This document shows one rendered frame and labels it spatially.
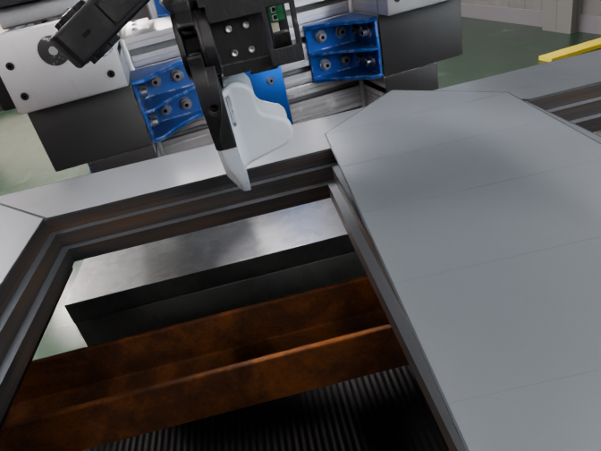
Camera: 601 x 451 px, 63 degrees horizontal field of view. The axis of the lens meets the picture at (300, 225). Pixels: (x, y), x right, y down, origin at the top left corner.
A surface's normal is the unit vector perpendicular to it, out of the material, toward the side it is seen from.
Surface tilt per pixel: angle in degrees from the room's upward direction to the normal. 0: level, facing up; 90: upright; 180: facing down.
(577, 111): 90
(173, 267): 0
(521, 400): 0
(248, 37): 90
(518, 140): 0
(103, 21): 91
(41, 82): 90
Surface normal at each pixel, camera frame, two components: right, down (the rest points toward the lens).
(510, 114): -0.19, -0.84
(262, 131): 0.15, 0.51
